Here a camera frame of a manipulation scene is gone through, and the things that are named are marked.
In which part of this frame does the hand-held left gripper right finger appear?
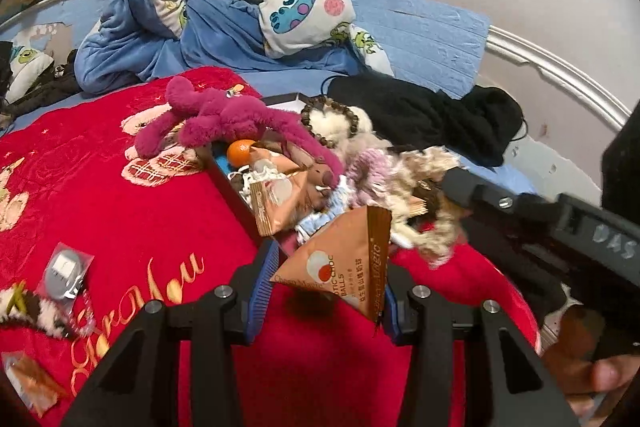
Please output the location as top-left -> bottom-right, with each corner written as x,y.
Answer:
377,264 -> 581,427

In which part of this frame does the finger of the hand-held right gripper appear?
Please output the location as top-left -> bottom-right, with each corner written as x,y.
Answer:
442,168 -> 568,233

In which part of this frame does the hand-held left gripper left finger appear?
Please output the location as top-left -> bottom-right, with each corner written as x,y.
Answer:
62,241 -> 280,427

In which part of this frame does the beige curly scrunchie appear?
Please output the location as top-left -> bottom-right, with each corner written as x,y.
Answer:
395,149 -> 468,268

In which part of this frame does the small orange triangular snack packet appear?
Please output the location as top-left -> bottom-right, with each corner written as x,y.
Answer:
270,205 -> 393,324

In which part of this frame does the dark wooden box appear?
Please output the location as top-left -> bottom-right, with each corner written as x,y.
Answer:
205,92 -> 351,258

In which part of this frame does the tangerine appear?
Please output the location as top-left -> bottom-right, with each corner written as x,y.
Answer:
226,139 -> 261,168

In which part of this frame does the wooden bead bracelet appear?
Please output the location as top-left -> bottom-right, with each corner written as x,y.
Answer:
300,96 -> 362,142

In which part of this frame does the grey round device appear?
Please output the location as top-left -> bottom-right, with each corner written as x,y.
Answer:
41,242 -> 95,303

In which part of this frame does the person's right hand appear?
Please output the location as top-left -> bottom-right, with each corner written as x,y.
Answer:
542,307 -> 640,415

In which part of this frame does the gold triangular snack packet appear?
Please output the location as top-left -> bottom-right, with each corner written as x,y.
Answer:
247,146 -> 311,237

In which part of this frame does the blue white scrunchie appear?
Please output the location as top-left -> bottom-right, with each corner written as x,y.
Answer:
295,187 -> 351,248

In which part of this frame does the black garment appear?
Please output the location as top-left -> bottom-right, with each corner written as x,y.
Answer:
322,76 -> 526,168

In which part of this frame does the pink knit scrunchie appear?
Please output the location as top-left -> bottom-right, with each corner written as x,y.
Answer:
345,147 -> 401,202

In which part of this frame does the red bear print blanket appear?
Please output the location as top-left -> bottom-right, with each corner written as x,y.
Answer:
0,67 -> 543,427

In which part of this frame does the white fluffy scrunchie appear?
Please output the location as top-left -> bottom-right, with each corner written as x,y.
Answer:
305,104 -> 373,158

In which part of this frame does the blue bed sheet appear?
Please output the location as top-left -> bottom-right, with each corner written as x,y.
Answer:
0,0 -> 541,192

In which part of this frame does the magenta plush toy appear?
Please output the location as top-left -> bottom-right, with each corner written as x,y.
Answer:
135,76 -> 346,188

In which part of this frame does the brown white fluffy hair band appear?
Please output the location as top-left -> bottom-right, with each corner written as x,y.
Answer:
0,279 -> 76,340

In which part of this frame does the large orange triangular snack packet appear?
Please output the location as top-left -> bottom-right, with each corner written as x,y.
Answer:
2,352 -> 68,413

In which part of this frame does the dark patterned garment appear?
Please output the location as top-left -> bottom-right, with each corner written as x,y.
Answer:
0,64 -> 81,118

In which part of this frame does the small monster print pillow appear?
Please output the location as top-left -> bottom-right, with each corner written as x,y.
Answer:
5,32 -> 56,102

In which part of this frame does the white round bed frame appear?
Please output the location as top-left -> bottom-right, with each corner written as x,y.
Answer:
487,24 -> 631,128

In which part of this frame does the pink bead bracelet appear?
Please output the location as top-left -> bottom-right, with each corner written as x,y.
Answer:
70,292 -> 98,338

